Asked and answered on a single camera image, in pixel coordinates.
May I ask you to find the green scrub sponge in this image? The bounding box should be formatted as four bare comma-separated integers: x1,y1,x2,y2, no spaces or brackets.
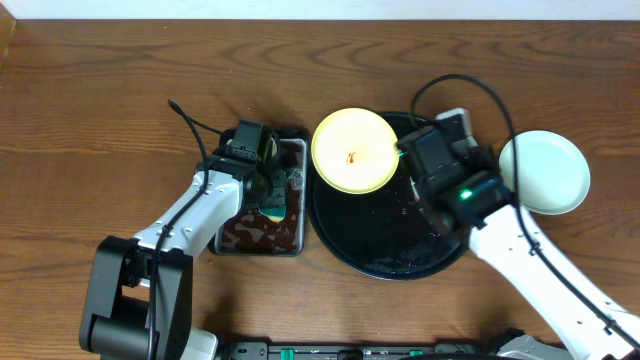
259,167,291,222

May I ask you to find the light blue plate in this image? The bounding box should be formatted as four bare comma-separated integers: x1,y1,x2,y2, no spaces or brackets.
499,130,591,215

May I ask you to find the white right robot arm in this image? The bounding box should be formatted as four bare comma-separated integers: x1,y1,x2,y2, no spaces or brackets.
397,126,639,359

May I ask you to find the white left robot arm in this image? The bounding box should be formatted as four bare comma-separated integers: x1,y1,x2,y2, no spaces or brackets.
79,140,284,359

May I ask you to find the metal water tray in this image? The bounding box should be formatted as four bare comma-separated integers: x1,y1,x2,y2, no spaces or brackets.
214,137,308,255

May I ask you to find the black rectangular tray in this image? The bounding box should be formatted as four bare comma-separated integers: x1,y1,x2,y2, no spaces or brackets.
208,127,312,258

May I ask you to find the round black tray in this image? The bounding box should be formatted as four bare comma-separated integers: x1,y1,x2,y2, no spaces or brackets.
306,112,467,280

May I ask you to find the yellow plate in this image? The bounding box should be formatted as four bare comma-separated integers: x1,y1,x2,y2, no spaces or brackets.
311,108,400,195

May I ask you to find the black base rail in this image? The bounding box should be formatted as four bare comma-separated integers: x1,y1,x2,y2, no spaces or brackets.
174,327,576,360

